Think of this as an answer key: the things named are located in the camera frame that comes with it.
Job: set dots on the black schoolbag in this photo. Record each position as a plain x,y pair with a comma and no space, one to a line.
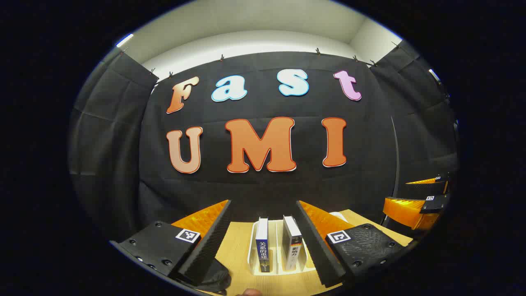
213,279

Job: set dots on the grey portrait cover book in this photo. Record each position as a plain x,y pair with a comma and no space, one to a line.
291,242

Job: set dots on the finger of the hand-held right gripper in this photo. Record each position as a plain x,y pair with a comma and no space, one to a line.
427,189
407,211

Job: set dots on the white bookshelf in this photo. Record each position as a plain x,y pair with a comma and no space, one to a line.
251,255

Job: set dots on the blue cover book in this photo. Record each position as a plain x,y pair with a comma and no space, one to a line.
263,246

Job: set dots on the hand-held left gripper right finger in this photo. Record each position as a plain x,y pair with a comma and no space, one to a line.
316,246

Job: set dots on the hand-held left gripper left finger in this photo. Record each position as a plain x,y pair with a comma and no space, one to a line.
211,242

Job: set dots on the row of small cloth clips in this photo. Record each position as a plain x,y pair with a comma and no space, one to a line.
317,51

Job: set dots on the white ceiling light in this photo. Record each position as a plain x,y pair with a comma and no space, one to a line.
124,40

